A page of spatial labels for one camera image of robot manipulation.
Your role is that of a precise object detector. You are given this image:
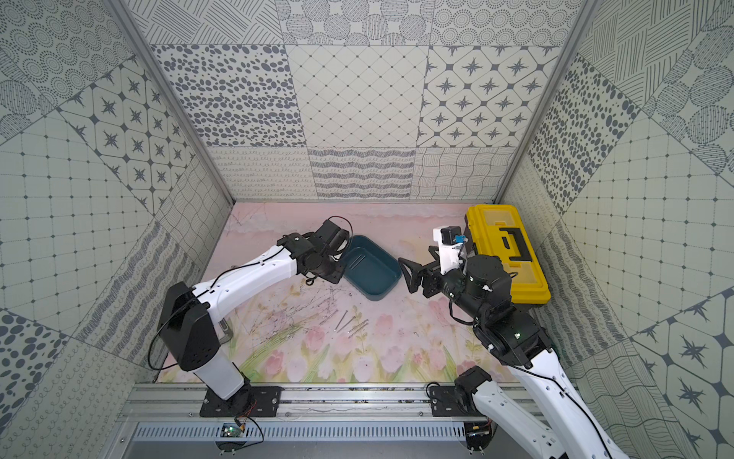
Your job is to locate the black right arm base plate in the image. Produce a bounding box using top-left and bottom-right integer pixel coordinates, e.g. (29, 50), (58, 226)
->
(425, 382), (480, 418)

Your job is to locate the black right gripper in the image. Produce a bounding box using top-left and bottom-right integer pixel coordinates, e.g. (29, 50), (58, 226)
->
(398, 246), (487, 324)

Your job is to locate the small green circuit board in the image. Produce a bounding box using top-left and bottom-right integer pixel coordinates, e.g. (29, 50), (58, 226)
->
(220, 424), (242, 438)

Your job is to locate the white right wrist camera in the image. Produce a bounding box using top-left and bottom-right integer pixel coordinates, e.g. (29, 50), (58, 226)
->
(433, 226), (466, 275)

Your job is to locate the white slotted cable duct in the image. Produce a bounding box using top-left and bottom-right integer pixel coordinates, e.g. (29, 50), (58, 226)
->
(133, 420), (464, 443)

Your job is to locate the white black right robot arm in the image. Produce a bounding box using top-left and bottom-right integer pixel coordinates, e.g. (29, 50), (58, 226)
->
(399, 244), (626, 458)

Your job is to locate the grey metal angle bracket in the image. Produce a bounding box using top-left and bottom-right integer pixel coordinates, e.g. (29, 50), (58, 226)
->
(219, 319), (234, 345)

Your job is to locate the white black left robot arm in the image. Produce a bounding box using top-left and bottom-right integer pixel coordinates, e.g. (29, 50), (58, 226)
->
(155, 216), (353, 403)

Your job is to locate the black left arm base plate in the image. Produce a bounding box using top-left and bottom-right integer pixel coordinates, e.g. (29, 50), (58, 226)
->
(199, 384), (283, 418)

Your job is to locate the teal plastic storage box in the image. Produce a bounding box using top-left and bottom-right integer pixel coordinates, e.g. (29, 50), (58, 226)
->
(344, 235), (403, 301)

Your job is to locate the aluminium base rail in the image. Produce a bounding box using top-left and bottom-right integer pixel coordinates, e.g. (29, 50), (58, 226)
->
(117, 382), (546, 423)

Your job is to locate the yellow black toolbox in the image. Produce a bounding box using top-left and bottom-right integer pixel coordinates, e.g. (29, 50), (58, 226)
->
(464, 205), (552, 306)

